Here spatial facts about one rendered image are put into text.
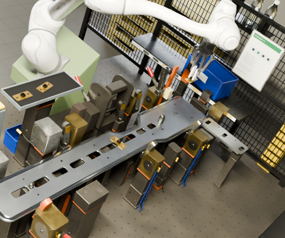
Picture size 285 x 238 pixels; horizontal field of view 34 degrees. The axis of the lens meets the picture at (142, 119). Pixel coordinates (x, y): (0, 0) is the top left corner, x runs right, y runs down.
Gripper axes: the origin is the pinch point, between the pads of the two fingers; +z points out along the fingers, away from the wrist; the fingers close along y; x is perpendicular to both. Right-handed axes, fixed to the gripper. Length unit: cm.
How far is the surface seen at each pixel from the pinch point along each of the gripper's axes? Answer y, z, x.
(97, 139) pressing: -7, 29, -55
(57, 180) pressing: 3, 29, -88
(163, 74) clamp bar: -15.0, 11.0, -2.1
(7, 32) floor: -224, 130, 74
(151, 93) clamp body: -16.0, 24.9, -3.1
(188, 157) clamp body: 22.3, 38.3, -8.3
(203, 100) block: 2.5, 25.8, 26.4
